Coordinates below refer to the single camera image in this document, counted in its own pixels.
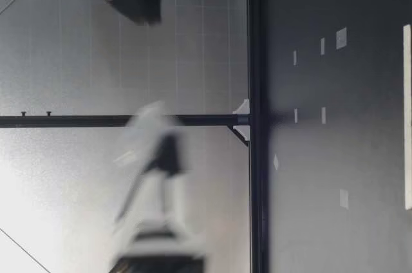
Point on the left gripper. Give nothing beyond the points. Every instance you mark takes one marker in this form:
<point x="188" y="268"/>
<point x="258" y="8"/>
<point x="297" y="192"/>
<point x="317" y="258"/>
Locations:
<point x="157" y="265"/>

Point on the white frame corner bracket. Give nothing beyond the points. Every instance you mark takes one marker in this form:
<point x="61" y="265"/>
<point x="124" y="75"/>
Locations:
<point x="241" y="108"/>

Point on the black frame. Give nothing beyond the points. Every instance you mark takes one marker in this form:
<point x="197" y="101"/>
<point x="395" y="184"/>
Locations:
<point x="257" y="60"/>

